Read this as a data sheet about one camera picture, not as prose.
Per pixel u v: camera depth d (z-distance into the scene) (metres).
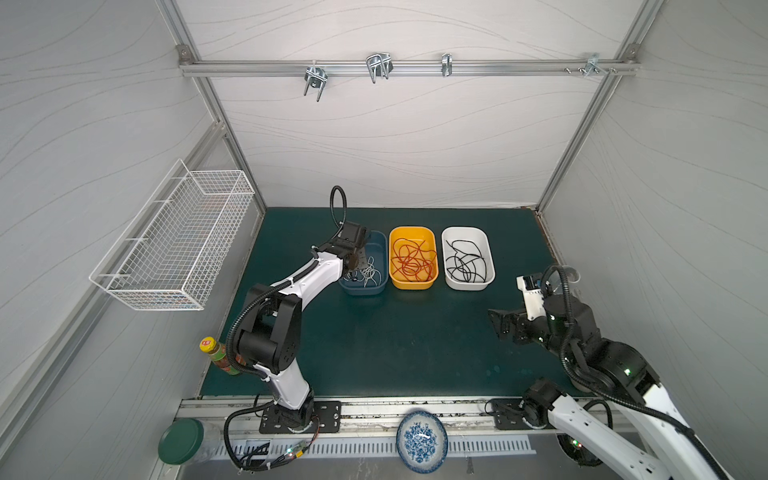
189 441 0.61
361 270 0.99
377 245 1.08
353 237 0.73
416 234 1.07
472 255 1.05
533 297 0.60
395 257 1.05
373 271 0.98
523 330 0.59
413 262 1.04
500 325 0.61
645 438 0.44
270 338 0.46
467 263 1.01
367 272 0.98
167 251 0.68
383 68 0.73
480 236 1.07
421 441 0.70
